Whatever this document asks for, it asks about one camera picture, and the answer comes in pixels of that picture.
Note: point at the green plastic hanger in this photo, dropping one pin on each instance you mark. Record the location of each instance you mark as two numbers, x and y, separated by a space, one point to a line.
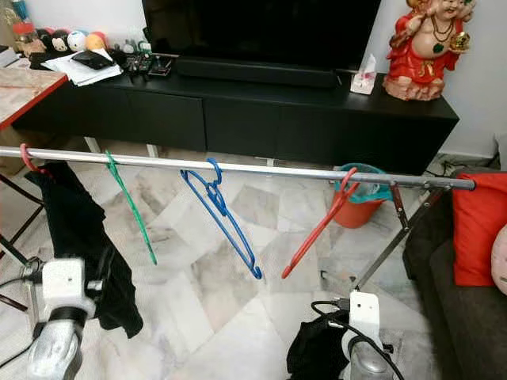
135 214

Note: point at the black printed garment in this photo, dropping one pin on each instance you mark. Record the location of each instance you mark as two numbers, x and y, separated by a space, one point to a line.
317 352

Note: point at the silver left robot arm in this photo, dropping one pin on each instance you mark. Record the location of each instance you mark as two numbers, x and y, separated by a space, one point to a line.
51 352

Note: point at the red plastic hanger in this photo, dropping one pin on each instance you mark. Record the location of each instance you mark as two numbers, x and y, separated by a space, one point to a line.
25 158
319 224

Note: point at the blue plastic hanger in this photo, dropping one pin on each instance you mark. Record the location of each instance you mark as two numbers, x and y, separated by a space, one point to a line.
218 198

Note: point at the black logo t-shirt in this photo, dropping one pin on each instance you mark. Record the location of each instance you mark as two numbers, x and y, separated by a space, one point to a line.
79 229

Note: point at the marble top folding table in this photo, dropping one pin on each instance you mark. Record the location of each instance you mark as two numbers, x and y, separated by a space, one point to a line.
24 91

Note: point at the small white box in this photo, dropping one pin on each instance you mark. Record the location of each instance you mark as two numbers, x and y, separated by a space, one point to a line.
8 57

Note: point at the white papers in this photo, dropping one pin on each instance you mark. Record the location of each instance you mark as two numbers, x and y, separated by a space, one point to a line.
87 77

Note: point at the red lid jar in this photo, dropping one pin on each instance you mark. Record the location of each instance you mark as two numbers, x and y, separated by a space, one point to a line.
22 39

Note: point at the black wallet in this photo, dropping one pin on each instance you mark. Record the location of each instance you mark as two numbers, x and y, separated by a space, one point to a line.
93 60

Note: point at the black mouse plush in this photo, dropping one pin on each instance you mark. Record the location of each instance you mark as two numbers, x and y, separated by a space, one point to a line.
59 42

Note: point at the white round toy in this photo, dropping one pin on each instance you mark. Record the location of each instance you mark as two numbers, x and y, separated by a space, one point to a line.
77 41

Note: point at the orange round toy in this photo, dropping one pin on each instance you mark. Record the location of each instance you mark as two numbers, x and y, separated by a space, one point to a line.
97 41

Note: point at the gold trophy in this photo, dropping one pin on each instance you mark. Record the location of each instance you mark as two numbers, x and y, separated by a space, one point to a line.
20 12

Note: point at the green white mug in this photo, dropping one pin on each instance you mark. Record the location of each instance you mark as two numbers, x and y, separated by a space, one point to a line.
142 51

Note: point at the black soundbar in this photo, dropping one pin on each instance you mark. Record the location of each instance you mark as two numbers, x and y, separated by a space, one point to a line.
253 71

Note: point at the silver metal clothes rack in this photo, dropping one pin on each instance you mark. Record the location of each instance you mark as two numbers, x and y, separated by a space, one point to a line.
285 172

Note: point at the black TV console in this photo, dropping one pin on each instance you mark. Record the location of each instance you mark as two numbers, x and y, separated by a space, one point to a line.
285 123

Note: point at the black television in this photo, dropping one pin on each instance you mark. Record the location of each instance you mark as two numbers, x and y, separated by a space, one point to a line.
261 32

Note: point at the orange plastic bucket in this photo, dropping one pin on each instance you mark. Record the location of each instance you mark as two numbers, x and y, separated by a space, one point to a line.
352 215

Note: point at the white tissue box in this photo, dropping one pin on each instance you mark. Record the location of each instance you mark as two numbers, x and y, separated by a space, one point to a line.
362 81

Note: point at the red laughing Buddha statue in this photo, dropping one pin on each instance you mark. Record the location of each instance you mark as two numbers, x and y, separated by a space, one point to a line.
424 55

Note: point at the dark grey sofa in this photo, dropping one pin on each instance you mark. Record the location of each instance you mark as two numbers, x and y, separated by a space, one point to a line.
444 317

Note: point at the red cushion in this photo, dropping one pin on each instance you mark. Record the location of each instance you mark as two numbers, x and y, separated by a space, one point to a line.
479 229

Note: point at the pink cat cushion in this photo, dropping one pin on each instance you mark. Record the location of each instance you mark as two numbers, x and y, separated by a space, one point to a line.
499 269

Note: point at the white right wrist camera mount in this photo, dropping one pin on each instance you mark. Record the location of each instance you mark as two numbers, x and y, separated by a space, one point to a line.
363 313

